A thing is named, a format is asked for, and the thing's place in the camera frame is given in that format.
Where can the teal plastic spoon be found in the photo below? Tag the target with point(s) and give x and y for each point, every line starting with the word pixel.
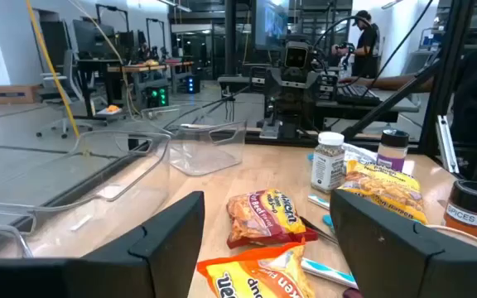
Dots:
pixel 328 223

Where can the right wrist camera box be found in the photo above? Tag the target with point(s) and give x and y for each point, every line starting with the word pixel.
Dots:
pixel 296 57

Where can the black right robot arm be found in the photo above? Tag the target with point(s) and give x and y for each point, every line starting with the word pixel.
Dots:
pixel 290 111

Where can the white-lid spice jar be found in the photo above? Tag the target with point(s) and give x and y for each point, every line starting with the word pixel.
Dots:
pixel 327 165

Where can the wooden-top workbench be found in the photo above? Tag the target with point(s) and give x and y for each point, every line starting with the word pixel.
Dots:
pixel 139 68

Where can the purple-label spice jar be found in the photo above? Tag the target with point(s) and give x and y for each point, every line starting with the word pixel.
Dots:
pixel 392 145

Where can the black computer monitor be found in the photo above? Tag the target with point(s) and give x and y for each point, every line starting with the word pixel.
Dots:
pixel 271 25

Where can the silver metal bracket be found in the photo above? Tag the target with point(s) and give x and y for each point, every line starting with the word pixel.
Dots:
pixel 447 145

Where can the black computer tower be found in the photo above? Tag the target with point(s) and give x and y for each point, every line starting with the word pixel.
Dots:
pixel 157 97
pixel 193 84

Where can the cardboard box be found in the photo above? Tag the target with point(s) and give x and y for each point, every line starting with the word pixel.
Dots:
pixel 15 94

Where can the orange chicken ramen packet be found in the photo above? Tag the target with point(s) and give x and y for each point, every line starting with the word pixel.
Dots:
pixel 255 277

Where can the red beef ramen packet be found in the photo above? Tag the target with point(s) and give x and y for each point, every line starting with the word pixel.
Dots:
pixel 263 219

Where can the yellow ramen packet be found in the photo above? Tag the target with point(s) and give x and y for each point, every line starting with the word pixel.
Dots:
pixel 387 186

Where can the orange spice jar black lid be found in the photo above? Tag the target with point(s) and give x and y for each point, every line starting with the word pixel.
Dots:
pixel 470 207

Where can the grey office chair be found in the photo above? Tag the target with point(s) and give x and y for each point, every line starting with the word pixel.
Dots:
pixel 56 95

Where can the furikake jar tan lid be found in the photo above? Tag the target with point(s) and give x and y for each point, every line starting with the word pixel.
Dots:
pixel 449 236

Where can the clear plastic bin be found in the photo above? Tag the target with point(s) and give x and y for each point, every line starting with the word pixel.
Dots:
pixel 205 157
pixel 139 178

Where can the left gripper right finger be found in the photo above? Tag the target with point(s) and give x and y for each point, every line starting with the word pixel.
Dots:
pixel 408 273

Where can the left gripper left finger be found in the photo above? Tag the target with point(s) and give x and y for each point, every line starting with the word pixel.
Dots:
pixel 97 277

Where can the black backlit keyboard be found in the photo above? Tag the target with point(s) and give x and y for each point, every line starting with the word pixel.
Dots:
pixel 358 96

